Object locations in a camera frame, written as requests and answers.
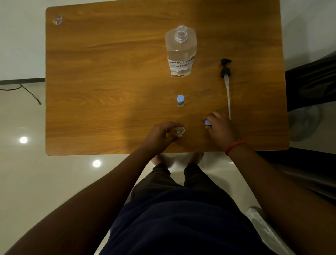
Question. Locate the clear plastic bottle white label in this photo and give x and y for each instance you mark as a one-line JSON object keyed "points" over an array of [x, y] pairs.
{"points": [[181, 52]]}

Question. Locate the person's left forearm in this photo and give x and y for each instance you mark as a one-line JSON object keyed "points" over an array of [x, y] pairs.
{"points": [[86, 205]]}

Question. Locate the small blue vial cap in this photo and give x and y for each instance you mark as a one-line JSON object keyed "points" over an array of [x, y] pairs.
{"points": [[207, 122]]}

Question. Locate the small clear plastic piece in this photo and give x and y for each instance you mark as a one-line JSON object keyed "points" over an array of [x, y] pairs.
{"points": [[58, 20]]}

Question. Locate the person's left thumb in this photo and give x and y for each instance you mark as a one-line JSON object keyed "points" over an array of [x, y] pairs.
{"points": [[175, 136]]}

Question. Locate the small vial with blue cap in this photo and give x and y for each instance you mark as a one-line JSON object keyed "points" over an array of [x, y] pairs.
{"points": [[180, 99]]}

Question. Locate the person's left foot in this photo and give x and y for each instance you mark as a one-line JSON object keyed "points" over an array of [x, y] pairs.
{"points": [[161, 159]]}

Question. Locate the small clear vial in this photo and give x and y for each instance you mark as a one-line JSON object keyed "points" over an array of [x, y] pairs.
{"points": [[180, 130]]}

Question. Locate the person's left hand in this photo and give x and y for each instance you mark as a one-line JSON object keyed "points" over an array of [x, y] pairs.
{"points": [[157, 138]]}

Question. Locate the dark trousers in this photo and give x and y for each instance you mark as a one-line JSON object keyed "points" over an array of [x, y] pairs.
{"points": [[194, 184]]}

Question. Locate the person's right foot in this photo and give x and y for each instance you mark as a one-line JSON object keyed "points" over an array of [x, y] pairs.
{"points": [[196, 157]]}

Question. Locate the person's right thumb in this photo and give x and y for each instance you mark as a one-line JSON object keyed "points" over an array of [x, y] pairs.
{"points": [[210, 127]]}

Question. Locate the person's right forearm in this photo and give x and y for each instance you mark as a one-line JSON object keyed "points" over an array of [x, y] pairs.
{"points": [[283, 199]]}

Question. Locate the person's foot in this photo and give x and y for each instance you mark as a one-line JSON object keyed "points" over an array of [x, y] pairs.
{"points": [[161, 159], [196, 157]]}

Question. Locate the navy blue shirt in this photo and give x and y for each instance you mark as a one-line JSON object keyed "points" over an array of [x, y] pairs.
{"points": [[183, 226]]}

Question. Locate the person's right hand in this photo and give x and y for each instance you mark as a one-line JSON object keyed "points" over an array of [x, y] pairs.
{"points": [[223, 131]]}

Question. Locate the black pump with white tube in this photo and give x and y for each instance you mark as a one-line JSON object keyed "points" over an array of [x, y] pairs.
{"points": [[226, 71]]}

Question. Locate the orange wrist band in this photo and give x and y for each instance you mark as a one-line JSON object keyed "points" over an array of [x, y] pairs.
{"points": [[233, 146]]}

